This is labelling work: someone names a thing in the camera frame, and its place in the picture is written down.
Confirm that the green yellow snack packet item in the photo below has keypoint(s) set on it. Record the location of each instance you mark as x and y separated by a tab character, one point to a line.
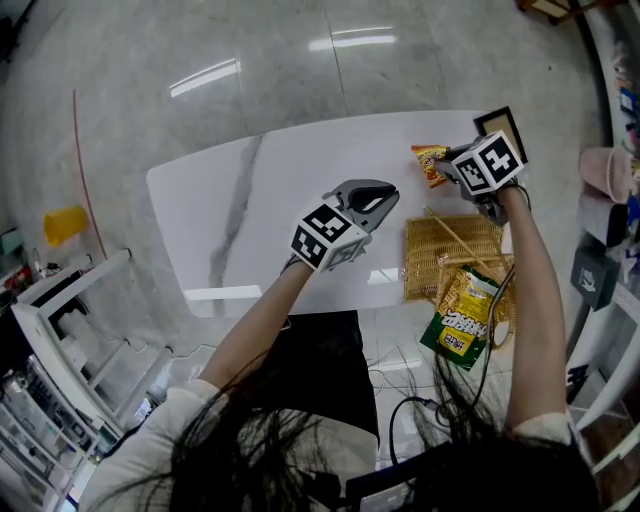
462	320

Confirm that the white metal rack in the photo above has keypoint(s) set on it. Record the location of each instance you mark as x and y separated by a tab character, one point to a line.
45	310

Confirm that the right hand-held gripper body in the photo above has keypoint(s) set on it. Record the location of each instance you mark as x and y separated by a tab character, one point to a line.
487	162

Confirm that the person's white shirt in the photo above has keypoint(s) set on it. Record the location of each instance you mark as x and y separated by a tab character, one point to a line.
150	450

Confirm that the woven wicker basket container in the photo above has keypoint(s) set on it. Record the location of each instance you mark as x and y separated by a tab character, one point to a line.
440	245

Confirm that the black laptop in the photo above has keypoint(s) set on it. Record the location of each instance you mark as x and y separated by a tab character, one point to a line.
385	487

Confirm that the person's black skirt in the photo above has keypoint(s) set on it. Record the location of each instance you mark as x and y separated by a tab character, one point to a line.
330	360

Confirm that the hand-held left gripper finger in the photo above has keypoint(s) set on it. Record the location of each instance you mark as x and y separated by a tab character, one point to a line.
382	216
372	194

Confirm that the person's right forearm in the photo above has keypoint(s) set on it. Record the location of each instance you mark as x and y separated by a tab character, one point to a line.
532	310

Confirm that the wooden furniture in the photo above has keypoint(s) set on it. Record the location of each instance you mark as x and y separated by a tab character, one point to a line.
550	7

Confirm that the person's left forearm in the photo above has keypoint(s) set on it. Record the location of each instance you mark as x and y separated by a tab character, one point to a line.
260	325

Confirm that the orange snack packet small item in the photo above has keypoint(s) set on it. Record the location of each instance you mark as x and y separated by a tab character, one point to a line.
430	162

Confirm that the white marble table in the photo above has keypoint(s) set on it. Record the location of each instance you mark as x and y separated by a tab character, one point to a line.
300	165

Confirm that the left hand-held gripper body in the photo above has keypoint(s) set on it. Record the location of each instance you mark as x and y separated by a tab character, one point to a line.
325	237

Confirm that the dark green box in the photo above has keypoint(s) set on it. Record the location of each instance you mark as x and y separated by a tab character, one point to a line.
595	277

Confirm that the black picture frame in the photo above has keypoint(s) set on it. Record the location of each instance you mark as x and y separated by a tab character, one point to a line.
500	120

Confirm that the yellow plastic bin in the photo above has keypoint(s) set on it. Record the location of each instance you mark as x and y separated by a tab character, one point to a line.
65	225

